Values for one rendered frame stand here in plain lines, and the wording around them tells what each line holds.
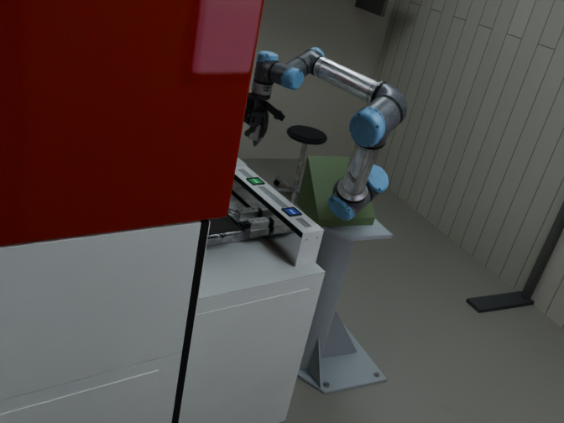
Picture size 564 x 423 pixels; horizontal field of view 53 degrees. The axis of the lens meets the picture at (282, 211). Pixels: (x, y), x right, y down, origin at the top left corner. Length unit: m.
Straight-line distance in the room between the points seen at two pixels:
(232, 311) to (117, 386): 0.50
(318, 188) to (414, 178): 2.60
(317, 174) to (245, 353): 0.80
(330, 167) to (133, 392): 1.28
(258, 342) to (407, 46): 3.53
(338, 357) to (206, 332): 1.22
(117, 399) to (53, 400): 0.17
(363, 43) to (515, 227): 2.14
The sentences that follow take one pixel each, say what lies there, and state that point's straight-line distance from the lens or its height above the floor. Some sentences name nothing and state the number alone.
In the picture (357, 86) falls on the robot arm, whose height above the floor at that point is 1.44.
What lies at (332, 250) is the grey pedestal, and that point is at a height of 0.69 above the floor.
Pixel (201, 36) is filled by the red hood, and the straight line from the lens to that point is 1.19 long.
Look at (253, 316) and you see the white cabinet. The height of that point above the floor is 0.69.
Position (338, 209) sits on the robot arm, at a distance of 2.17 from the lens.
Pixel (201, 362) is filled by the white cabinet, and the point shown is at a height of 0.55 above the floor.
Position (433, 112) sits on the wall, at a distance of 4.76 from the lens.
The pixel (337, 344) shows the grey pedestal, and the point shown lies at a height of 0.09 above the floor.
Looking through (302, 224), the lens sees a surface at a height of 0.96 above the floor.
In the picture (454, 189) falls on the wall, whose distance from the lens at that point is 4.56.
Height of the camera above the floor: 1.87
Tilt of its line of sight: 26 degrees down
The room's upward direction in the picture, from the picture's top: 12 degrees clockwise
